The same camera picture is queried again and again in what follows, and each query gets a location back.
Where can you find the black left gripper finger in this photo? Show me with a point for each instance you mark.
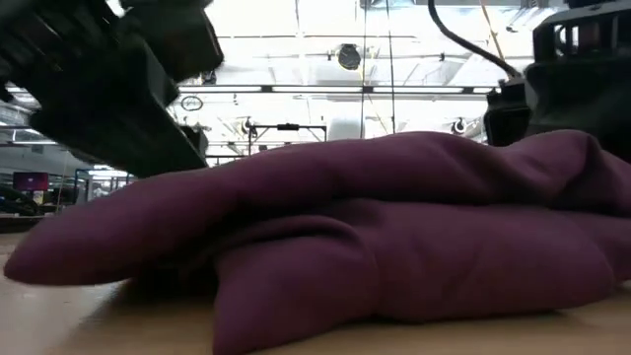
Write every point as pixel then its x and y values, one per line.
pixel 113 123
pixel 197 140

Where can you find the overhead light bar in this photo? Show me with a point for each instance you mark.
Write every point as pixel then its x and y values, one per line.
pixel 268 89

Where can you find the red monitor screen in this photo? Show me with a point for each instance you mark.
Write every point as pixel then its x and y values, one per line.
pixel 30 181

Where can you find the purple folded cloth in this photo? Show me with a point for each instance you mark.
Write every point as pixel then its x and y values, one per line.
pixel 345 222

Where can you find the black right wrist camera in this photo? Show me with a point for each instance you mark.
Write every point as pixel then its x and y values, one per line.
pixel 508 116

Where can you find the black overhead camera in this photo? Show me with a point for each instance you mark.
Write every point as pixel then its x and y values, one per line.
pixel 349 57

